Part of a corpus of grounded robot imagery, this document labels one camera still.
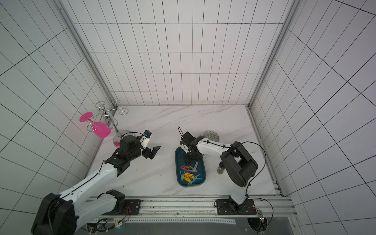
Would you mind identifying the grey clothespin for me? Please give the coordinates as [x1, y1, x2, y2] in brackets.
[190, 162, 199, 173]

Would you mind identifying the red clothespin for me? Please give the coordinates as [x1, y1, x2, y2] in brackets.
[180, 166, 191, 172]

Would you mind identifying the teal plastic storage box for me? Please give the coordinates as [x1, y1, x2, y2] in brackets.
[175, 147, 206, 187]

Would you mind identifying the yellow clothespin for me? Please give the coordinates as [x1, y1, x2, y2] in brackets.
[182, 176, 192, 183]
[183, 172, 195, 181]

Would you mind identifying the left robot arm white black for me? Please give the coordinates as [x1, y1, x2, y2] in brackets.
[31, 130, 160, 235]

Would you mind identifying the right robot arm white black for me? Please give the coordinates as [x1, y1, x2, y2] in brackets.
[180, 132, 259, 208]

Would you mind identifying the green patterned ceramic bowl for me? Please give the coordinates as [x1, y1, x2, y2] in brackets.
[202, 130, 220, 143]

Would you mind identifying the small dark spice jar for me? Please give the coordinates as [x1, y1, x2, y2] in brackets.
[216, 164, 225, 175]

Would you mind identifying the chrome glass holder stand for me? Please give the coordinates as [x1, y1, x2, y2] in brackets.
[95, 100, 135, 148]

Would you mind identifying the pink wine glass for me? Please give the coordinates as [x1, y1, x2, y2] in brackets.
[79, 112, 111, 139]

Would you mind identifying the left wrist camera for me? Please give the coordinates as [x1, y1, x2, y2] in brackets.
[142, 130, 152, 149]

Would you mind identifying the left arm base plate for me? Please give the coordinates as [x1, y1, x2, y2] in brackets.
[116, 199, 142, 216]

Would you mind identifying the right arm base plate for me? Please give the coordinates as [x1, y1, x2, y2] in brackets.
[214, 198, 257, 215]

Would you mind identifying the aluminium mounting rail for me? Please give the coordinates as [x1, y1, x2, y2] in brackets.
[105, 195, 297, 224]

